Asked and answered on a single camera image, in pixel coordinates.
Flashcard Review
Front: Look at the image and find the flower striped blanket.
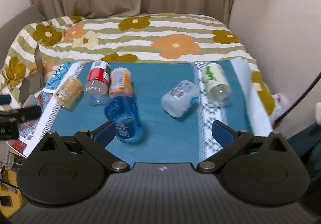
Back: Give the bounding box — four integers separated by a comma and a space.
0, 13, 276, 119

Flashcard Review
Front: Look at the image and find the teal patterned mat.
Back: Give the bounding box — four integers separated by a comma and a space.
15, 60, 254, 162

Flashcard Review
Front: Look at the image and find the grey strap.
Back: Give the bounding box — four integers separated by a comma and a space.
19, 43, 46, 104

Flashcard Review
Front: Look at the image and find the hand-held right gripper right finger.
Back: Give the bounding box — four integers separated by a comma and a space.
197, 121, 289, 173

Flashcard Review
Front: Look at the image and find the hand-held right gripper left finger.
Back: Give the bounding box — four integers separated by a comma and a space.
34, 121, 130, 172

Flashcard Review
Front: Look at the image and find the orange label bottle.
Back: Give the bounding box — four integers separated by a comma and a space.
108, 67, 134, 100

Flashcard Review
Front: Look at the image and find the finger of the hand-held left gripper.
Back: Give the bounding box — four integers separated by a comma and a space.
0, 105, 42, 123

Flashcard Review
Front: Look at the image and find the grey sofa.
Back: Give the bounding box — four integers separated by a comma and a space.
0, 4, 46, 47

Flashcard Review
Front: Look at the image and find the white pink packet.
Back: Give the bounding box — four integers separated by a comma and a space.
270, 93, 289, 117

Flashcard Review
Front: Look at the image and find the white cloth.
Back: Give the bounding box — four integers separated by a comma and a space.
230, 56, 274, 137

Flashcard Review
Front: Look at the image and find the red label bottle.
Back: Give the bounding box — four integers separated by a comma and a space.
84, 60, 112, 107

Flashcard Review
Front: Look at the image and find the dark blue fabric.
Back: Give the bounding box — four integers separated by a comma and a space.
286, 123, 321, 185

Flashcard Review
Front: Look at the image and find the black cable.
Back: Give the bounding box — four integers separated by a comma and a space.
273, 72, 321, 124

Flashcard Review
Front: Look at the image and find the blue plastic bottle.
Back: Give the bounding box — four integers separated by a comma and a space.
104, 95, 144, 143

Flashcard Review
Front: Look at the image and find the green label white bottle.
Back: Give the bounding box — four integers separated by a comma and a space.
202, 63, 231, 102

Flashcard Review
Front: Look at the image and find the yellow guitar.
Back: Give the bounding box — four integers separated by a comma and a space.
0, 169, 26, 212

